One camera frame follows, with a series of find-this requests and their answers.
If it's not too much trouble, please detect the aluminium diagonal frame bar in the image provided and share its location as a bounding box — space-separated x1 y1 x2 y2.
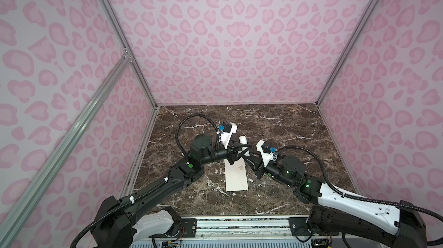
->
1 56 132 248

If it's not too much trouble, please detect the aluminium corner frame post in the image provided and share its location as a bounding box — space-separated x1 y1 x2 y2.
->
316 0 382 108
98 0 158 110

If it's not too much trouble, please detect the black corrugated cable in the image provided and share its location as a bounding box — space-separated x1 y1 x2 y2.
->
175 114 220 155
275 145 443 247

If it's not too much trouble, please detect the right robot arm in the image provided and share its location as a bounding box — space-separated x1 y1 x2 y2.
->
243 156 428 248

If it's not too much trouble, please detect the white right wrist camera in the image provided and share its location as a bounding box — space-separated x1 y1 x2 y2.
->
256 140 278 167

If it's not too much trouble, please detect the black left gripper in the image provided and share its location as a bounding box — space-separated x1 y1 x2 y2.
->
200 137 251 167

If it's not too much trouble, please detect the cream white envelope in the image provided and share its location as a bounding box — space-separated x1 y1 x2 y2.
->
224 158 249 192

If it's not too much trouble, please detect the black right corrugated cable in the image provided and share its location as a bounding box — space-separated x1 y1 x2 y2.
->
275 145 443 247

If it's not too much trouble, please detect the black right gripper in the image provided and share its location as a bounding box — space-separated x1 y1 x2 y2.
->
241 152 295 188

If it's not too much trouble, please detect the black left corrugated cable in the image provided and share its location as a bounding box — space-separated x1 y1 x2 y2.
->
175 114 220 155

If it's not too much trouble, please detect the aluminium corner frame post left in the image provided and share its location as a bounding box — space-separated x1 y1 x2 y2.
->
98 0 158 110

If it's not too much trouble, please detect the metal base rail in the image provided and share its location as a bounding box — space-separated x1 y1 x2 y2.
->
132 215 380 248

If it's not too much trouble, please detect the aluminium corner frame post right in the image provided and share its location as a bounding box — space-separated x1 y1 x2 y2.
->
316 0 382 108

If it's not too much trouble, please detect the white glue stick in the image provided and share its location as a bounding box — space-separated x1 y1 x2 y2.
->
239 136 250 156

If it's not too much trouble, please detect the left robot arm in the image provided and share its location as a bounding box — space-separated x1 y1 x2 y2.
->
89 134 251 248

